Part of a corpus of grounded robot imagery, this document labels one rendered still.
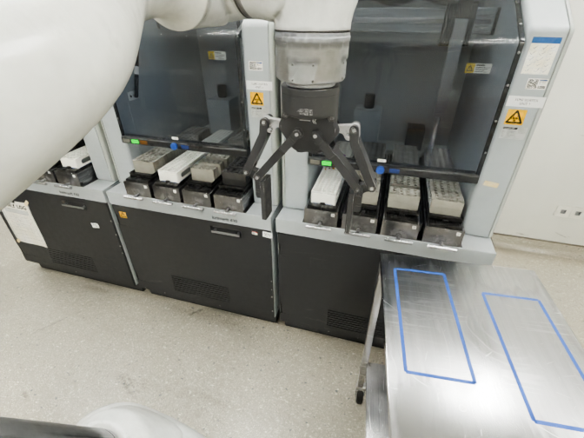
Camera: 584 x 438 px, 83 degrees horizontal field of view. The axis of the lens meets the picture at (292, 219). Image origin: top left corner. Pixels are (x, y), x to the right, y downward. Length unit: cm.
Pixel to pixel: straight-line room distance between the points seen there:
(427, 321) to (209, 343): 125
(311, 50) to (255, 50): 89
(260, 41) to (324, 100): 87
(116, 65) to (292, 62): 27
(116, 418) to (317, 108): 51
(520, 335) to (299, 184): 88
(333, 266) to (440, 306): 60
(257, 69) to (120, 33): 111
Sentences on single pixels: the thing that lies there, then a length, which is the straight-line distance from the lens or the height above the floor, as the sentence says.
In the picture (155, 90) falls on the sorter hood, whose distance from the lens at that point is 151.
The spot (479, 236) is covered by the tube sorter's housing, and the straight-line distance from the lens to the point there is 147.
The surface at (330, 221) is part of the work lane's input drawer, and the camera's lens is 133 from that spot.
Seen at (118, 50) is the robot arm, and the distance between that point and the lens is 19.
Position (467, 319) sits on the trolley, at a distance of 98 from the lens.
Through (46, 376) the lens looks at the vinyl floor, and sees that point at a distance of 210.
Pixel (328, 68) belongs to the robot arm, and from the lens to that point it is 42.
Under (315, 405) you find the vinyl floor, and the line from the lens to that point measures 168.
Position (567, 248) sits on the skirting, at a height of 6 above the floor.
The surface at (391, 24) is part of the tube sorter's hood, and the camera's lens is 124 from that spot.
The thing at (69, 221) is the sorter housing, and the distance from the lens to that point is 215.
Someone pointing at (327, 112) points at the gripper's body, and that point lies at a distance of 44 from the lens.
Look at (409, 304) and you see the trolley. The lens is 96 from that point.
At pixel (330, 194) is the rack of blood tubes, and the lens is 131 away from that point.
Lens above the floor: 148
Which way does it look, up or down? 33 degrees down
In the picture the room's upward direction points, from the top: straight up
